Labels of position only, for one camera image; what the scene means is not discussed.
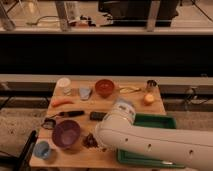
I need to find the light blue cup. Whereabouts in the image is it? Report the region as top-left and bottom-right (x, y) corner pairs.
(33, 141), (51, 159)

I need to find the green plastic tray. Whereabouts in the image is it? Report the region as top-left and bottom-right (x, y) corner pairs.
(117, 114), (184, 169)

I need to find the purple plastic bowl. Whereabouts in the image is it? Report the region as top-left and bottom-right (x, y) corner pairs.
(52, 120), (81, 149)

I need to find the black binder clip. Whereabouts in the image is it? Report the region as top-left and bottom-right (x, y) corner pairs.
(41, 118), (56, 130)

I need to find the light blue cloth piece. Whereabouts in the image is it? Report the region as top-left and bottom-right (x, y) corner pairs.
(79, 87), (92, 100)

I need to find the yellow apple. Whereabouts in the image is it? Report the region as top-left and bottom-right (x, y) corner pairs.
(143, 93), (155, 105)

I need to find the wooden table board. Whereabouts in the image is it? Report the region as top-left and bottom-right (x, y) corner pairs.
(30, 81), (166, 169)

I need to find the black rectangular block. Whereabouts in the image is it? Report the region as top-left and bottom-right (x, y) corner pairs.
(90, 112), (106, 121)

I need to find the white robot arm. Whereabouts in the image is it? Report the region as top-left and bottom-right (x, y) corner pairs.
(94, 99), (213, 171)

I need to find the black handled knife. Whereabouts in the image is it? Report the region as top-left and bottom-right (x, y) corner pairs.
(48, 110), (85, 119)

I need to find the red bowl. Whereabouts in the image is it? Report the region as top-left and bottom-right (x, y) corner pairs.
(95, 79), (115, 98)

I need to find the orange carrot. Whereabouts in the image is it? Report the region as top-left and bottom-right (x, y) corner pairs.
(51, 99), (73, 107)

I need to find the white lidded jar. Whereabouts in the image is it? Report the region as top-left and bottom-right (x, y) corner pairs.
(56, 77), (71, 95)

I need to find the dark red grape bunch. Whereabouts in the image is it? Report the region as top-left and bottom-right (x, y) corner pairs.
(82, 133), (98, 148)

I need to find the small metal cup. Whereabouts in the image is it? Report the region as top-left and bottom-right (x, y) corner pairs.
(146, 80), (157, 92)

